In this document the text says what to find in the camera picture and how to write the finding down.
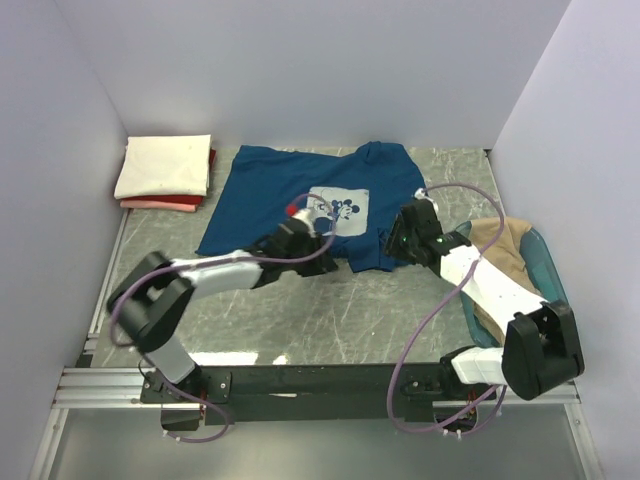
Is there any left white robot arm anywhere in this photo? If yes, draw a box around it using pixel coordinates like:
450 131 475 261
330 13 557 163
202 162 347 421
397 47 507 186
107 218 338 402

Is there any folded dark red t shirt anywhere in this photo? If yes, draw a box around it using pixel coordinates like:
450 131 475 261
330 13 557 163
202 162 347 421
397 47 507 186
114 142 215 203

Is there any folded pink t shirt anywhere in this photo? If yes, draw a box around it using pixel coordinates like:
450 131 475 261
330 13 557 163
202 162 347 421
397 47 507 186
120 200 197 213

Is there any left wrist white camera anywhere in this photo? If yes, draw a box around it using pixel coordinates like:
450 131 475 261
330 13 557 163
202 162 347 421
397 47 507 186
286 203 316 235

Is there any wrist white camera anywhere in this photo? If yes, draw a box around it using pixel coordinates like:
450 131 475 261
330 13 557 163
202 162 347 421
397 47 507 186
286 203 316 235
413 188 437 208

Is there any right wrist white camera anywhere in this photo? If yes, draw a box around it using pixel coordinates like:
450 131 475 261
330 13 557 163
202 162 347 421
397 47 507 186
413 188 437 208

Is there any tan t shirt in bin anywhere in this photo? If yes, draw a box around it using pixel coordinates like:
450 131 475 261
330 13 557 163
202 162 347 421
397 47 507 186
469 217 540 346

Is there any teal plastic bin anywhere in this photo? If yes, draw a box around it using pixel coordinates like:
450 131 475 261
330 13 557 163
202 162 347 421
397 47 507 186
460 226 567 348

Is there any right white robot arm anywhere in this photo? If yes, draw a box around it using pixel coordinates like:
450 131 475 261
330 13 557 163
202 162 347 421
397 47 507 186
385 198 585 400

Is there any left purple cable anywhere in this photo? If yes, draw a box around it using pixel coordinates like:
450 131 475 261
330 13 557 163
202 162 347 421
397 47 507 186
108 193 337 444

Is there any blue printed t shirt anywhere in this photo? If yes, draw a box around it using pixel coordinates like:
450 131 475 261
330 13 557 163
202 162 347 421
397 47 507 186
196 142 425 272

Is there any folded cream t shirt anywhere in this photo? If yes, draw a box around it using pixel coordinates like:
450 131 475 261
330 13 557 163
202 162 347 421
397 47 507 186
114 135 212 199

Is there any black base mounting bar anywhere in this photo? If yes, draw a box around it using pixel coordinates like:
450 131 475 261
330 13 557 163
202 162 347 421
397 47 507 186
139 362 501 431

